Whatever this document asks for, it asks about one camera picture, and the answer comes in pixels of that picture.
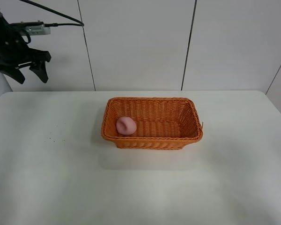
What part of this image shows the orange woven basket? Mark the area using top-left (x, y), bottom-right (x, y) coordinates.
top-left (101, 97), bottom-right (203, 150)

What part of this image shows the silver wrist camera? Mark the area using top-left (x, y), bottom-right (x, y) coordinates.
top-left (10, 22), bottom-right (51, 36)

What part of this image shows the pink peach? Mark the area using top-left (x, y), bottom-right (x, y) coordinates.
top-left (116, 116), bottom-right (137, 135)

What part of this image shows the black camera cable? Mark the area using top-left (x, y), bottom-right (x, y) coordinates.
top-left (20, 0), bottom-right (85, 27)

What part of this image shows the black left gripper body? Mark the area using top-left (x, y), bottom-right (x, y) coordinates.
top-left (0, 12), bottom-right (51, 66)

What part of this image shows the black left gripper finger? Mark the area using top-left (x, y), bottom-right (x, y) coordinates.
top-left (0, 65), bottom-right (25, 84)
top-left (29, 61), bottom-right (48, 83)

